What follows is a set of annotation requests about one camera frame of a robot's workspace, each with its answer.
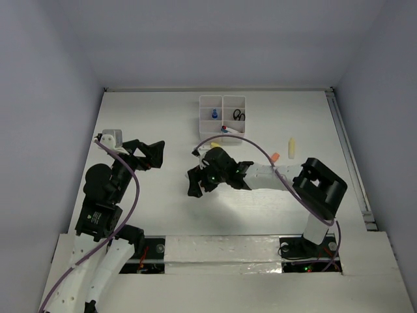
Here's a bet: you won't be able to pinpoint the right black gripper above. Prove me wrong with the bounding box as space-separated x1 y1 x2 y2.
187 162 227 198

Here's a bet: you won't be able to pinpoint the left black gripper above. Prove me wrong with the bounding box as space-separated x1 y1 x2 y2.
112 138 165 201

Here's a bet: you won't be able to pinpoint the red capped white marker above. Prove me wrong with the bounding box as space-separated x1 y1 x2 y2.
221 125 240 134

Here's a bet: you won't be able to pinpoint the blue capped clear bottle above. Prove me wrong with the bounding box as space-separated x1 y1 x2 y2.
212 108 218 120

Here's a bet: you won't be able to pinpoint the black handled scissors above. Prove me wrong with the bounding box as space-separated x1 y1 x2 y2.
233 109 246 121

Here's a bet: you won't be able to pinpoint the orange eraser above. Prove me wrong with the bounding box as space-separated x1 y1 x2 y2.
272 153 280 162

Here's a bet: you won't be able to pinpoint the cream glue stick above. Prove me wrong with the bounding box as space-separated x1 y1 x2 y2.
288 138 296 160

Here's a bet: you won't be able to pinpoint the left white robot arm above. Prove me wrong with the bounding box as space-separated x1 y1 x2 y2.
39 133 165 312

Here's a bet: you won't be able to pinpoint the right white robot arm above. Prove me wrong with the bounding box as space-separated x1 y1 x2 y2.
187 147 347 256

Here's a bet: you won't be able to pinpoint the white organizer right column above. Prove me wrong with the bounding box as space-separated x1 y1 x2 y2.
220 95 246 143

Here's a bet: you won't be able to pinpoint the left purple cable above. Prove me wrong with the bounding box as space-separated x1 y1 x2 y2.
38 140 141 313

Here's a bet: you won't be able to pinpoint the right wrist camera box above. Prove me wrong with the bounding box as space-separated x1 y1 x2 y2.
192 145 210 168

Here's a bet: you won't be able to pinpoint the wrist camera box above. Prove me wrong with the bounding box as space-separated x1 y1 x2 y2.
192 145 210 168
94 129 126 153

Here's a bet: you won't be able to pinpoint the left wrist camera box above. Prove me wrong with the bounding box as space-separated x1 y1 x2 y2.
94 129 126 153

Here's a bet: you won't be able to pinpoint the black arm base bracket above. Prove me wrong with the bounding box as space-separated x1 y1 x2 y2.
278 237 338 260

